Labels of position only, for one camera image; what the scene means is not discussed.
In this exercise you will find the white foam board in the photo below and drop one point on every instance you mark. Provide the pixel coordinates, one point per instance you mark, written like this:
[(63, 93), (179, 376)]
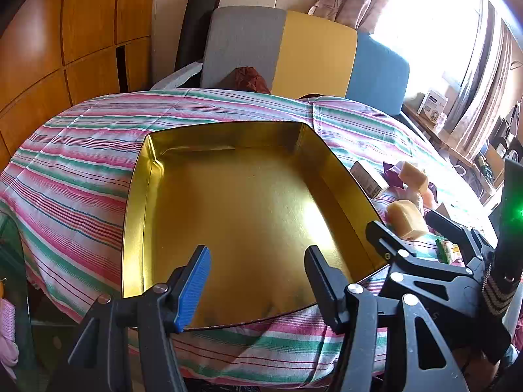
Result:
[(175, 78)]

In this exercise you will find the grey yellow blue sofa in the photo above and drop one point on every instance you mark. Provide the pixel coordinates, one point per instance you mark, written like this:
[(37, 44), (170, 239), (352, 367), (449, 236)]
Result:
[(318, 49)]

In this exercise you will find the black rolled mat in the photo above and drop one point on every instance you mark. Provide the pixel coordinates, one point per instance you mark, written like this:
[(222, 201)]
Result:
[(194, 28)]

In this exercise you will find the gold metal tray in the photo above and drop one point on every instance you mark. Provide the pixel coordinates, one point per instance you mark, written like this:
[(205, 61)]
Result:
[(245, 212)]

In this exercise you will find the cardboard box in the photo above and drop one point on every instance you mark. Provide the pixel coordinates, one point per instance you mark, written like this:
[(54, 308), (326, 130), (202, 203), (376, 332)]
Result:
[(494, 163)]

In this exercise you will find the pink cloth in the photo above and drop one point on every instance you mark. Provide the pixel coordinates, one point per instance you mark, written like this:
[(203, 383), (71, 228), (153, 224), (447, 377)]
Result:
[(8, 330)]

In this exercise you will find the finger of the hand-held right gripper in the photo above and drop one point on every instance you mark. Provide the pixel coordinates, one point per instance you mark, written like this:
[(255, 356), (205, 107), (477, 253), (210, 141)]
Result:
[(449, 224), (384, 241)]

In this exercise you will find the wooden side table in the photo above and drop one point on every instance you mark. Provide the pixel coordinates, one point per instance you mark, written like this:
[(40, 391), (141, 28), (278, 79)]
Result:
[(445, 139)]

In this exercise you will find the white product box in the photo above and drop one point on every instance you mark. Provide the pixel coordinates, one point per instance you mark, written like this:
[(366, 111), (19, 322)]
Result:
[(433, 106)]

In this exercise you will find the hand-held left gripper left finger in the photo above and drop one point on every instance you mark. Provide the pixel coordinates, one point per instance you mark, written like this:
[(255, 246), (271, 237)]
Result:
[(192, 294)]

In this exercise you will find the wooden cabinet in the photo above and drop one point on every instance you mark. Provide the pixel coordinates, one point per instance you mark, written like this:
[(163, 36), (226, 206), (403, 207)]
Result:
[(61, 28)]

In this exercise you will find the striped brown curtain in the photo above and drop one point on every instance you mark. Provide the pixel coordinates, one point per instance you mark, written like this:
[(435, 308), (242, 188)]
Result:
[(486, 90)]

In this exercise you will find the yellow sponge cake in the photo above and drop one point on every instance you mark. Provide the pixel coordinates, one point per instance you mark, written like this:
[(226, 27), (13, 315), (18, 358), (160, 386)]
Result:
[(406, 218), (412, 175)]

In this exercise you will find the green snack packet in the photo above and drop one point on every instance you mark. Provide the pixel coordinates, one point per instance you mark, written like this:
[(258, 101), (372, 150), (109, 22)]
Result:
[(447, 251)]

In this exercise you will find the striped tablecloth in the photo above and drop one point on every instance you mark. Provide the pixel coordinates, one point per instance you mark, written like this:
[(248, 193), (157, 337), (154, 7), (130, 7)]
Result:
[(81, 151)]

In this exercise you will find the window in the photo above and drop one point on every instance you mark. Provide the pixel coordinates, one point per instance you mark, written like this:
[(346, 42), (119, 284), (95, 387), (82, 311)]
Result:
[(429, 20)]

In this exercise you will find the white carton box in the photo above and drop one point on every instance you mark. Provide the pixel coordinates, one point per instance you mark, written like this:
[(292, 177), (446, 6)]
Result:
[(367, 177)]

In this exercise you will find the dark red bag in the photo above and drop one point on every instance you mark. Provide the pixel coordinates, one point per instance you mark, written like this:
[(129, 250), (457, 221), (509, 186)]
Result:
[(249, 79)]

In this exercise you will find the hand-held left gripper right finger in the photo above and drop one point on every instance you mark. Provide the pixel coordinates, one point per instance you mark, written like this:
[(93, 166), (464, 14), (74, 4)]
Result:
[(322, 290)]

